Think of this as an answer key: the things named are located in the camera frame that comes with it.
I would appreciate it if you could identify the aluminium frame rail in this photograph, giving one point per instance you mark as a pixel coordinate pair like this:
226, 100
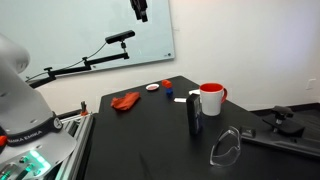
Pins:
78, 140

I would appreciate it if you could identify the orange black clamp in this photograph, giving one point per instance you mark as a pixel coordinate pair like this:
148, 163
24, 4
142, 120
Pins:
83, 109

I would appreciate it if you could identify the small white patterned plate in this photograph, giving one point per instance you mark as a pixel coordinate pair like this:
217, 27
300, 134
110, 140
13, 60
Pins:
152, 87

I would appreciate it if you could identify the orange cloth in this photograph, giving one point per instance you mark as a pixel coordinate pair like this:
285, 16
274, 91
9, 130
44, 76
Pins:
126, 101

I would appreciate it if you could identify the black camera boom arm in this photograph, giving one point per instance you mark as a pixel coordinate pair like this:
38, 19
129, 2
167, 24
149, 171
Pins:
76, 65

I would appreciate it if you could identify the glass whiteboard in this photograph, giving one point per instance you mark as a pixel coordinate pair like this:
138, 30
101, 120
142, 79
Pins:
66, 30

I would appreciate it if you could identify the clear safety glasses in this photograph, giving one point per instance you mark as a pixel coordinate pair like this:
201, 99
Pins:
230, 151

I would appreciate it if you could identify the white wall outlet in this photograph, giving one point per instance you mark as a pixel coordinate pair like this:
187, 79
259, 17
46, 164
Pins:
310, 84

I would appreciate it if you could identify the black stand with knob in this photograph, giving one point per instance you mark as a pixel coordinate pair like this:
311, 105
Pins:
283, 130

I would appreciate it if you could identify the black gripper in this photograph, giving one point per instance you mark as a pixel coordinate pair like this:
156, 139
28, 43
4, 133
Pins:
137, 4

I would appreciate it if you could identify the black rectangular box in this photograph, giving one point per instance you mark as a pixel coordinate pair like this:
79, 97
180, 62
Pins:
194, 115

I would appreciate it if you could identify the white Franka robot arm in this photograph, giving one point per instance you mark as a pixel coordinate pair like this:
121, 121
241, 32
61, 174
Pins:
20, 110

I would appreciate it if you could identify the orange block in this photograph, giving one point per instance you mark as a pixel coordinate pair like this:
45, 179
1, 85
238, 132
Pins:
167, 83

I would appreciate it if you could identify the white mug red inside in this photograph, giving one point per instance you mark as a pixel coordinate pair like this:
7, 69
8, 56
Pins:
211, 101

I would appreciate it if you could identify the blue block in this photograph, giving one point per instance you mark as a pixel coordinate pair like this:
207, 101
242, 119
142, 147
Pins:
169, 92

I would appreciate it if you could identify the black camera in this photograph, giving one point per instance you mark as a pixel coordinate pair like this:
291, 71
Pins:
120, 37

